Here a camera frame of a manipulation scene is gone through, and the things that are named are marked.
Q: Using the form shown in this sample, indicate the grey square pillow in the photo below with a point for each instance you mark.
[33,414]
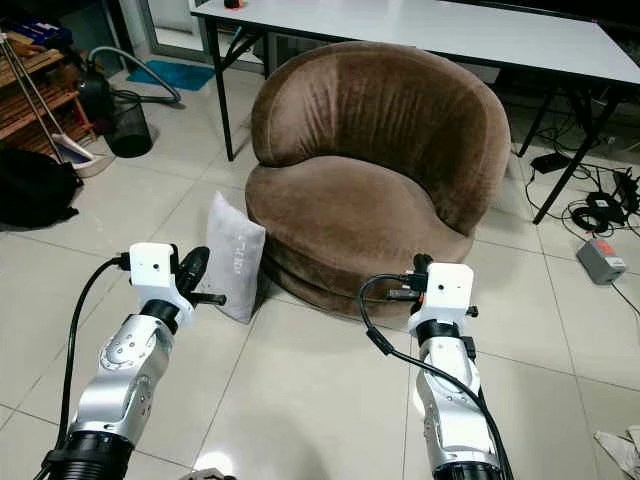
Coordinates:
[234,258]

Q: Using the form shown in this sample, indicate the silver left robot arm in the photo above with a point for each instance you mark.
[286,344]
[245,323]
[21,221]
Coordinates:
[128,372]

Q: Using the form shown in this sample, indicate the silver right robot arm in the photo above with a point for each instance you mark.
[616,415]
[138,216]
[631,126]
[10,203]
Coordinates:
[452,410]

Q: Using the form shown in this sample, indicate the brown velvet round sofa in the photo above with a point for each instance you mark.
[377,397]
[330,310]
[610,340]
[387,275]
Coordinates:
[370,200]

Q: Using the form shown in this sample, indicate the blue floor mat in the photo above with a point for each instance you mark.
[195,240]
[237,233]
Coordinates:
[172,74]

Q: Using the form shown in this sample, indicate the black mesh waste bin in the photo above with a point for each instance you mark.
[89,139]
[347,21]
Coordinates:
[130,128]

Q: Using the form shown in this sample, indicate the black power adapter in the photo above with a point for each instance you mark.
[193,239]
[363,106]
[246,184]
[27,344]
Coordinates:
[550,162]

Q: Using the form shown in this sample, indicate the black backpack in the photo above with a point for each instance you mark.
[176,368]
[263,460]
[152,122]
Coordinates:
[35,190]

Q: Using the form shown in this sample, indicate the grey left robot leg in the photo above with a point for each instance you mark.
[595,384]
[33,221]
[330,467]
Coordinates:
[210,475]

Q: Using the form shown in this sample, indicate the wooden slatted rack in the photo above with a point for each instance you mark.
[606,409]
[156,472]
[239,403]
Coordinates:
[28,105]

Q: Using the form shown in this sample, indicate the white table with black legs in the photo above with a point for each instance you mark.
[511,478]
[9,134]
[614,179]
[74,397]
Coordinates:
[410,25]

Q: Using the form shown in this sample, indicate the small orange black item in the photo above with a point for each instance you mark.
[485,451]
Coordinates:
[232,4]

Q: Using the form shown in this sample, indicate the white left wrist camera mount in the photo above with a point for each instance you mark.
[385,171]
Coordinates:
[150,265]

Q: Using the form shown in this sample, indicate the grey power box with red switch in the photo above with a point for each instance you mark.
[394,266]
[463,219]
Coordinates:
[602,262]

